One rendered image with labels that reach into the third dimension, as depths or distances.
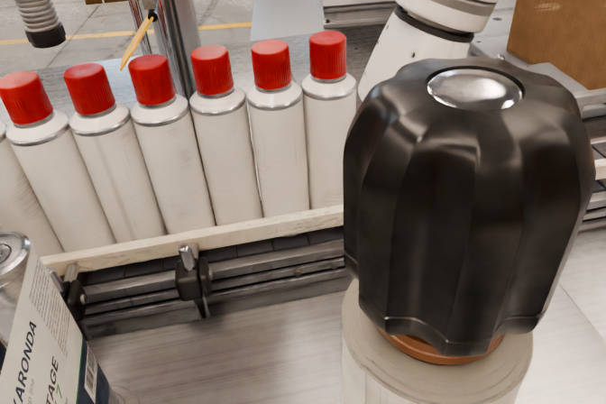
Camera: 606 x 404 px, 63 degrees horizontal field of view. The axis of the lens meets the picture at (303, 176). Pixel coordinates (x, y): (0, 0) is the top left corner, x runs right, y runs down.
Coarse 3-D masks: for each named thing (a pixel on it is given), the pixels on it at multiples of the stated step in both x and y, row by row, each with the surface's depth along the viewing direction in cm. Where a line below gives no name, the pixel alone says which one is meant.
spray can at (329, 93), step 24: (312, 48) 43; (336, 48) 42; (312, 72) 44; (336, 72) 44; (312, 96) 45; (336, 96) 44; (312, 120) 46; (336, 120) 46; (312, 144) 48; (336, 144) 47; (312, 168) 50; (336, 168) 49; (312, 192) 52; (336, 192) 51
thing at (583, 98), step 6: (588, 90) 58; (594, 90) 58; (600, 90) 58; (576, 96) 57; (582, 96) 57; (588, 96) 57; (594, 96) 57; (600, 96) 57; (582, 102) 57; (588, 102) 57; (594, 102) 58; (600, 102) 58; (252, 144) 53
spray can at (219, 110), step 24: (216, 48) 43; (216, 72) 42; (192, 96) 45; (216, 96) 43; (240, 96) 44; (216, 120) 44; (240, 120) 45; (216, 144) 45; (240, 144) 46; (216, 168) 47; (240, 168) 47; (216, 192) 49; (240, 192) 49; (216, 216) 52; (240, 216) 51
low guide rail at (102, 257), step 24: (600, 168) 54; (288, 216) 50; (312, 216) 50; (336, 216) 51; (144, 240) 49; (168, 240) 49; (192, 240) 49; (216, 240) 49; (240, 240) 50; (48, 264) 47; (96, 264) 48; (120, 264) 49
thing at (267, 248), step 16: (592, 144) 63; (592, 192) 56; (272, 240) 53; (288, 240) 53; (304, 240) 52; (320, 240) 52; (336, 240) 53; (176, 256) 52; (208, 256) 51; (224, 256) 51; (240, 256) 51; (80, 272) 51; (96, 272) 50; (112, 272) 50; (128, 272) 50; (144, 272) 50
